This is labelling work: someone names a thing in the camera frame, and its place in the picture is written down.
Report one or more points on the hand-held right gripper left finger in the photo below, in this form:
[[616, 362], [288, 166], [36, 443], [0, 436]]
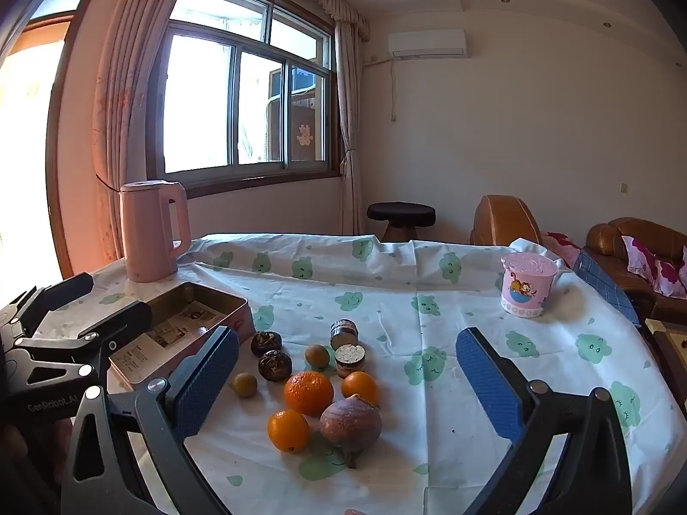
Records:
[[206, 386]]

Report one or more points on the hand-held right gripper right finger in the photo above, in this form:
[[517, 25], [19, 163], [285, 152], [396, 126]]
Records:
[[491, 386]]

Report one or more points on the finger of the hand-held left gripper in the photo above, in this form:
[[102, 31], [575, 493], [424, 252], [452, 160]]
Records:
[[59, 295], [121, 324]]

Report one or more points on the small brown-green fruit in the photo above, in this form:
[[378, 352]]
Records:
[[316, 357], [245, 384]]

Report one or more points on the dark brown wrinkled fruit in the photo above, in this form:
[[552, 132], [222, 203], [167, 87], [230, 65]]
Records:
[[267, 343], [275, 366]]

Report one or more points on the metal tin box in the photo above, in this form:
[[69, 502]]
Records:
[[209, 294]]

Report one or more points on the smooth orange with stem nub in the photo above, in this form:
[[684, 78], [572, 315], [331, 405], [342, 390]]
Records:
[[289, 430]]

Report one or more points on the large bumpy orange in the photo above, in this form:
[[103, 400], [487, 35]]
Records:
[[308, 392]]

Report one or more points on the round cake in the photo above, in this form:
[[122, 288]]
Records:
[[343, 330], [350, 360]]

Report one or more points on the printed paper leaflet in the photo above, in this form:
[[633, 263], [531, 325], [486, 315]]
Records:
[[161, 338]]

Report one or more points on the pink electric kettle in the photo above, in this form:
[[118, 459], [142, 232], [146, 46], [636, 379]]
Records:
[[147, 230]]

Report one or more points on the pink cartoon cup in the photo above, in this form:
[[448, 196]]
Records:
[[528, 284]]

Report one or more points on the small orange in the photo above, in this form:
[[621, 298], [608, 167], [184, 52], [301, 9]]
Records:
[[359, 386]]

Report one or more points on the white green-cloud tablecloth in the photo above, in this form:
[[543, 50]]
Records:
[[386, 279]]

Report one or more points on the blue plaid cloth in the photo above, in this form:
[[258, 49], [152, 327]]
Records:
[[601, 279]]

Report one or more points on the brown leather chair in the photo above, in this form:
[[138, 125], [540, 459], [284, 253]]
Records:
[[504, 220]]

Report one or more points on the wooden low table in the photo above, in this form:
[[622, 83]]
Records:
[[668, 343]]

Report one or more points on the brown leather sofa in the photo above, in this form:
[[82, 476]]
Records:
[[606, 241]]

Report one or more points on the dark round stool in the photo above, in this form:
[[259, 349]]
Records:
[[400, 213]]

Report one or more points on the pink floral cushion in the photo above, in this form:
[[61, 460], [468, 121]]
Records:
[[641, 255], [671, 279]]

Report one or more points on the pink patterned curtain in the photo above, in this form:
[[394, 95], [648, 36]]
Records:
[[129, 91]]

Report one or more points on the pink paper window sticker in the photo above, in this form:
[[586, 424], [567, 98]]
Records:
[[306, 135]]

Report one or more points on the pale narrow curtain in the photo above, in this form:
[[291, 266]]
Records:
[[349, 118]]

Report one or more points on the sliding glass window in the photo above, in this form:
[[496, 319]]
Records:
[[252, 45]]

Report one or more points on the air conditioner pipe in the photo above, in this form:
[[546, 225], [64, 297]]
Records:
[[393, 91]]

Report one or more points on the white air conditioner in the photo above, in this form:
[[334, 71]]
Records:
[[426, 43]]

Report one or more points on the brown wooden door frame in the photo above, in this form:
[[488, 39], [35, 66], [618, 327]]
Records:
[[53, 171]]

